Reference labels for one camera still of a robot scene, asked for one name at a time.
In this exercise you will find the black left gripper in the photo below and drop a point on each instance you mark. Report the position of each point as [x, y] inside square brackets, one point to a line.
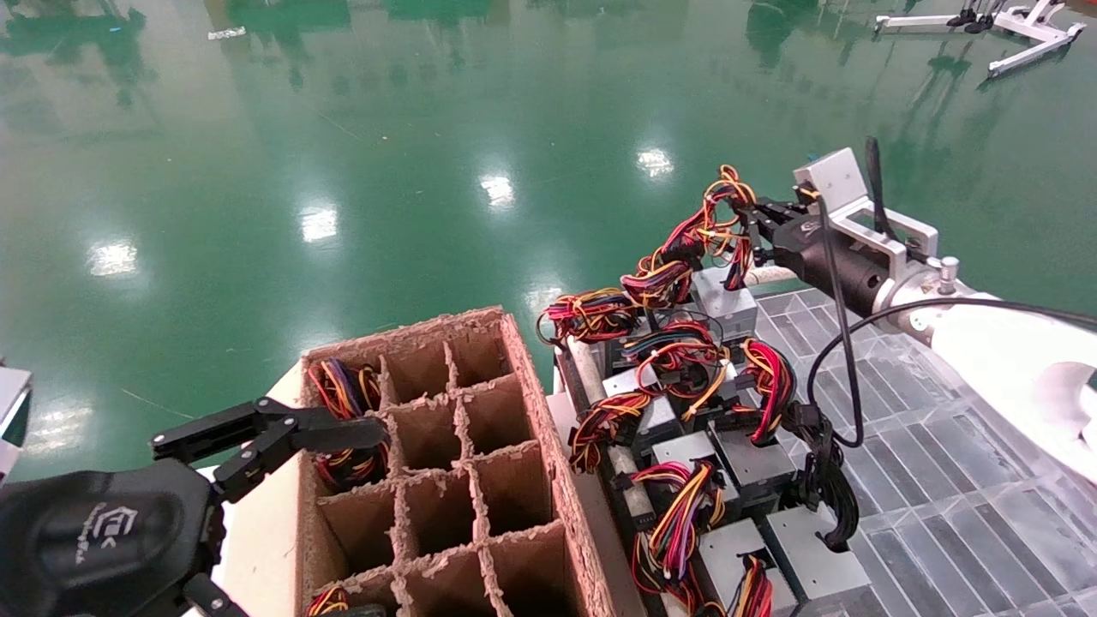
[94, 540]

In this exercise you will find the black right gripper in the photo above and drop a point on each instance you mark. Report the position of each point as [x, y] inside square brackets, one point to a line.
[836, 261]

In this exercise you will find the grey power supply unit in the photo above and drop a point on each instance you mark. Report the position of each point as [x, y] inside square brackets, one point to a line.
[758, 467]
[814, 561]

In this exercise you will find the brown cardboard divider carton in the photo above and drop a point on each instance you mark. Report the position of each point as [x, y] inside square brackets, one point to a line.
[531, 411]

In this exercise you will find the white metal stand base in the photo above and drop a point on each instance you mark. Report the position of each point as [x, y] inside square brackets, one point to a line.
[1028, 26]

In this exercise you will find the clear plastic compartment tray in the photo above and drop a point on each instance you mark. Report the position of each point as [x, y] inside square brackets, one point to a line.
[943, 514]

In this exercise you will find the white floor scrap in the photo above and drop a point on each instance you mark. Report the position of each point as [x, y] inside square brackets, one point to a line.
[226, 33]

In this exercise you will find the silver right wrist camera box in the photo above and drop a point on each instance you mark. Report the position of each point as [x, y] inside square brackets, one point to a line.
[836, 180]

